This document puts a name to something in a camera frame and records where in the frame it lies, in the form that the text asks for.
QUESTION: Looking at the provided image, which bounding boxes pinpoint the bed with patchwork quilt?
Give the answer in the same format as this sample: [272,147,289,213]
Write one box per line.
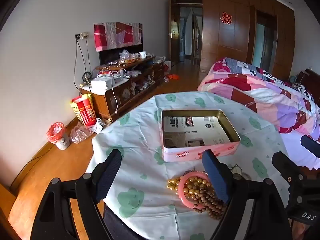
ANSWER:
[197,57,320,142]

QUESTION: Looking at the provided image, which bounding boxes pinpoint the brown wooden wardrobe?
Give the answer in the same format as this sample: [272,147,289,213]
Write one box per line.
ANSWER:
[200,0,295,80]

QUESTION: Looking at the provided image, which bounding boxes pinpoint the dark wooden headboard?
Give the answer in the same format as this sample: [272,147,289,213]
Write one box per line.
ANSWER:
[296,69,320,90]

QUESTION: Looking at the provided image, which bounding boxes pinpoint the brown wooden door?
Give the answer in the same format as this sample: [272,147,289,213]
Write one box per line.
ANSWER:
[170,5,181,64]

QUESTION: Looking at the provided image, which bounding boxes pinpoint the black cable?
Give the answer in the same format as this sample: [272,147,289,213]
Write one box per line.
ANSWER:
[73,39,93,85]

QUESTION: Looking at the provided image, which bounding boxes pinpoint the white cardboard box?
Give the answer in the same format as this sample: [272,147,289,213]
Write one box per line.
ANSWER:
[90,77,116,90]

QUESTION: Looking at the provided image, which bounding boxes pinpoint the red yellow sack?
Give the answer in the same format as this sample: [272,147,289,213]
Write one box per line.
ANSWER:
[70,94,97,126]

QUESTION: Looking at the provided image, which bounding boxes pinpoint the pink tin box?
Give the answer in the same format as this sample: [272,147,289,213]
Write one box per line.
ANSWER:
[161,109,241,162]

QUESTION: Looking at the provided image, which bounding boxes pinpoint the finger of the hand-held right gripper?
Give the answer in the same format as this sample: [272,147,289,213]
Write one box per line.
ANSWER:
[272,151,305,188]
[301,135,320,159]

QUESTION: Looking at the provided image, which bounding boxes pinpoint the black television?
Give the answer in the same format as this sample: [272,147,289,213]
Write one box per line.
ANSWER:
[98,44,143,65]

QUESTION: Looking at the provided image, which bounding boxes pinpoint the bin with red bag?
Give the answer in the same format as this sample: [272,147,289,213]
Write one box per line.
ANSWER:
[47,122,71,150]

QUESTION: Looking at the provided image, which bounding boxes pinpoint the wooden television cabinet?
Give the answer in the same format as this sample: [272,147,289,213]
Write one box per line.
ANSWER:
[79,55,166,122]

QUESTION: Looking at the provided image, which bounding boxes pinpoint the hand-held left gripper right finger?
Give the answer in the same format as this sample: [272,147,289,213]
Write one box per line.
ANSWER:
[202,149,293,240]

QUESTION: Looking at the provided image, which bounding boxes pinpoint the clear plastic bag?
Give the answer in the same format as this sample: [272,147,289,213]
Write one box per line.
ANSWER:
[69,124,103,144]

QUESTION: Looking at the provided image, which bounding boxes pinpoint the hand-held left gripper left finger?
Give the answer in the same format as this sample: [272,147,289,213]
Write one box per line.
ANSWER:
[30,149,123,240]

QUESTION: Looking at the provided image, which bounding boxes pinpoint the red pink cloth cover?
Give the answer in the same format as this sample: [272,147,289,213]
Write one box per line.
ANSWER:
[94,22,143,52]

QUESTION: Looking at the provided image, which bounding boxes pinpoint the brown wooden bead bracelet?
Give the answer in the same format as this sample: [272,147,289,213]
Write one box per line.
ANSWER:
[192,190,227,220]

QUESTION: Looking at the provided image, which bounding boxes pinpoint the gold bead necklace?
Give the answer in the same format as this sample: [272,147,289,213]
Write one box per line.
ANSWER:
[167,171,213,198]

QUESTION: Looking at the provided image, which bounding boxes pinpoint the red paper wall decoration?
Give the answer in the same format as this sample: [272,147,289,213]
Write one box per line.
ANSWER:
[220,12,233,25]

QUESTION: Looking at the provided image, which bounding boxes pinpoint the printed paper sheet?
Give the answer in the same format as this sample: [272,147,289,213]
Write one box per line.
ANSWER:
[162,116,232,148]

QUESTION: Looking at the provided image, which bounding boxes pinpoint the pink bangle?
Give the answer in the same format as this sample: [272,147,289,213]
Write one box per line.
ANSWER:
[177,172,213,208]

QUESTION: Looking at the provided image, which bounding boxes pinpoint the white green cloud tablecloth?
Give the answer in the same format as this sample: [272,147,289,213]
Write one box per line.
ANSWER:
[85,91,320,240]

